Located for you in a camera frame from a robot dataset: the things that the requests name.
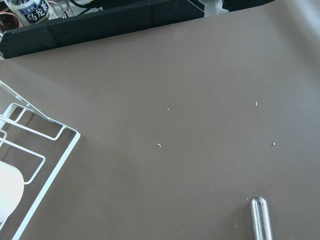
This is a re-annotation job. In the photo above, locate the white wire cup rack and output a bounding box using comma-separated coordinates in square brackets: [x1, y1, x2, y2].
[0, 82, 81, 240]

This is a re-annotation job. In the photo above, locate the tea bottle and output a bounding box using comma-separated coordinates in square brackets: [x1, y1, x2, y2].
[4, 0, 57, 26]

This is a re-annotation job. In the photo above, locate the steel muddler black tip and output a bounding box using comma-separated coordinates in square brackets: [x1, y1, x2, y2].
[249, 196, 273, 240]

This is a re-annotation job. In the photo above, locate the white cup in rack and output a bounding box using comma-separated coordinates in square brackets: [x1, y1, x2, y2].
[0, 161, 24, 223]

